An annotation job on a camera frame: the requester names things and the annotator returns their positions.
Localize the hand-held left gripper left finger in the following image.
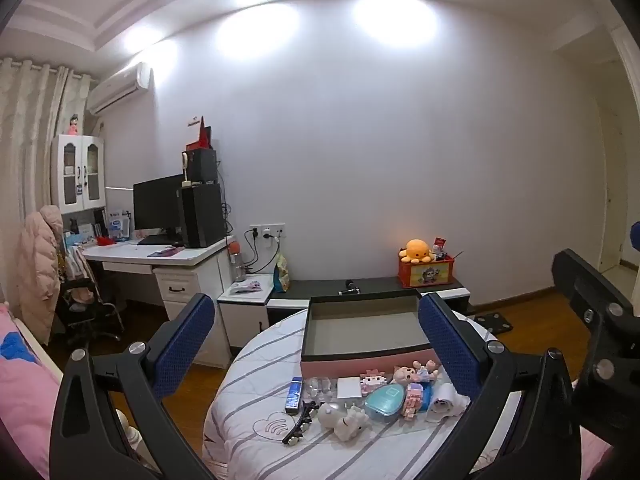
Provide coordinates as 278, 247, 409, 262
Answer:
49, 292, 217, 480

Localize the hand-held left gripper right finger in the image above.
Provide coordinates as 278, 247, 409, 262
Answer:
417, 291, 583, 480

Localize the blue plastic toy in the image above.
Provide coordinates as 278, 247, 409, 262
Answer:
422, 382, 446, 413

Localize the big-headed baby doll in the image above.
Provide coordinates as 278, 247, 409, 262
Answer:
392, 360, 441, 386

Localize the white roll toy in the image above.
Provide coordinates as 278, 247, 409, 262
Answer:
427, 382, 469, 421

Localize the teal plastic case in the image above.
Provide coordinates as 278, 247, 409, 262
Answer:
364, 384, 408, 422

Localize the pink storage box dark rim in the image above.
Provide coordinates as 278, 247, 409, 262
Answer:
300, 288, 442, 377

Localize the white charger plug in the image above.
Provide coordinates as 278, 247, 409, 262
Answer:
336, 376, 365, 401

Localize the blue cosmetic box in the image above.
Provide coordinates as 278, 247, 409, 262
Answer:
285, 376, 304, 415

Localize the white dog figurine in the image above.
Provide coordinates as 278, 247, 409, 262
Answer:
334, 406, 371, 443

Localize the clear plastic item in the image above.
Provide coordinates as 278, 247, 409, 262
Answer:
305, 377, 338, 401

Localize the white round figurine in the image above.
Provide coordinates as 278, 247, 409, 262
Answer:
318, 402, 351, 428

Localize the black hair clip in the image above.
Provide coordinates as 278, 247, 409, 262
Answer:
281, 400, 321, 447

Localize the black floor scale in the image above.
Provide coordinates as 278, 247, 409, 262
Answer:
472, 312, 515, 335

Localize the white desk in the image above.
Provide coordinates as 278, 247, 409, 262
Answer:
80, 232, 236, 368

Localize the red toy box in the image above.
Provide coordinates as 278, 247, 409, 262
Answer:
397, 254, 456, 289

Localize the cream door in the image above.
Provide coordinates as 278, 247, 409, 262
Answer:
595, 30, 640, 273

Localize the orange-capped water bottle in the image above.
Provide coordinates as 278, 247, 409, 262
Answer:
229, 241, 248, 283

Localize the black office chair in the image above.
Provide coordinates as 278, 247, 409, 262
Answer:
55, 245, 126, 346

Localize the orange octopus plush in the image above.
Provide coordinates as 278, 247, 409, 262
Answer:
398, 239, 435, 264

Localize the white bedpost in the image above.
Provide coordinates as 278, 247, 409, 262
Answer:
115, 407, 147, 466

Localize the yellow blue snack bag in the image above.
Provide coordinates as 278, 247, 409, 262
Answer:
271, 254, 292, 293

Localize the black computer tower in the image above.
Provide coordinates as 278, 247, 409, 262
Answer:
180, 182, 227, 249

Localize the blue white carton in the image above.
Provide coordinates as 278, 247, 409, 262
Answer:
107, 210, 132, 238

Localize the black computer monitor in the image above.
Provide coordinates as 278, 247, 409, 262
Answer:
132, 174, 186, 245

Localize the dark-topped low tv stand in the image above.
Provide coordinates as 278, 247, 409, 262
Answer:
266, 276, 473, 336

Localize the pink puffer jacket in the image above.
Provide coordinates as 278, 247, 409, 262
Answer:
17, 205, 65, 346

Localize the pink bed blanket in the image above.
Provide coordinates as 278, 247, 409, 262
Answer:
0, 302, 63, 480

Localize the black box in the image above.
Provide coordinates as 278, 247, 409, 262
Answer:
182, 147, 219, 184

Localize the white glass-door cabinet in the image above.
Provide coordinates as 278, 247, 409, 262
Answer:
50, 134, 108, 211

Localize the red paper item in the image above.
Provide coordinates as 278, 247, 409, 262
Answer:
185, 116, 213, 150

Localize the cream curtain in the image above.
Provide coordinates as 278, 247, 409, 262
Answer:
0, 57, 93, 306

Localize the white air conditioner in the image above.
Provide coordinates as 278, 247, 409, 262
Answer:
86, 62, 152, 115

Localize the black power cable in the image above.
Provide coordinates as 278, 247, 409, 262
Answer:
243, 227, 278, 275

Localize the white wall outlet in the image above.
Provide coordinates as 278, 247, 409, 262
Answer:
249, 222, 286, 239

